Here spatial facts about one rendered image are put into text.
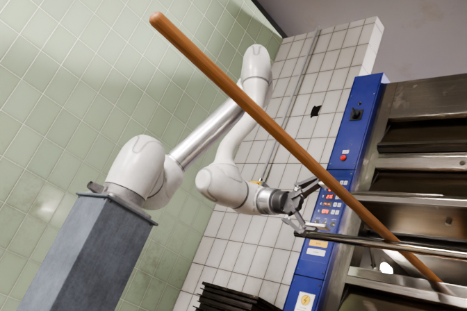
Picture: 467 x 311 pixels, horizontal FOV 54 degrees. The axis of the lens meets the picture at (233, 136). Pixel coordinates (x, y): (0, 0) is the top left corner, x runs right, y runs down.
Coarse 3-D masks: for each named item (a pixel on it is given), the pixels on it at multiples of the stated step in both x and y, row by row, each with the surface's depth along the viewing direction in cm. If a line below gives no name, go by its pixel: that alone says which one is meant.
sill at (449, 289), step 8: (352, 272) 181; (360, 272) 179; (368, 272) 177; (376, 272) 175; (384, 272) 173; (376, 280) 173; (384, 280) 171; (392, 280) 169; (400, 280) 167; (408, 280) 166; (416, 280) 164; (424, 280) 162; (432, 280) 160; (416, 288) 162; (424, 288) 161; (432, 288) 159; (440, 288) 157; (448, 288) 156; (456, 288) 154; (464, 288) 153; (456, 296) 153; (464, 296) 151
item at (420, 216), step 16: (368, 208) 181; (384, 208) 175; (400, 208) 170; (416, 208) 166; (432, 208) 161; (448, 208) 157; (464, 208) 153; (384, 224) 184; (400, 224) 178; (416, 224) 173; (432, 224) 168; (464, 224) 159
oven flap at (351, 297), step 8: (352, 288) 181; (360, 288) 179; (352, 296) 178; (360, 296) 176; (368, 296) 174; (376, 296) 173; (384, 296) 171; (392, 296) 169; (344, 304) 177; (352, 304) 175; (360, 304) 173; (368, 304) 172; (376, 304) 170; (384, 304) 168; (392, 304) 167; (400, 304) 165; (408, 304) 164; (416, 304) 162; (424, 304) 161; (432, 304) 159
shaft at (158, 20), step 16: (160, 16) 83; (160, 32) 85; (176, 32) 85; (192, 48) 88; (208, 64) 91; (224, 80) 94; (240, 96) 97; (256, 112) 100; (272, 128) 104; (288, 144) 108; (304, 160) 112; (320, 176) 117; (336, 192) 122; (352, 208) 128; (368, 224) 134; (432, 272) 160
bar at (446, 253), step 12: (324, 240) 154; (336, 240) 150; (348, 240) 146; (360, 240) 144; (372, 240) 141; (384, 240) 139; (408, 252) 133; (420, 252) 130; (432, 252) 128; (444, 252) 126; (456, 252) 124
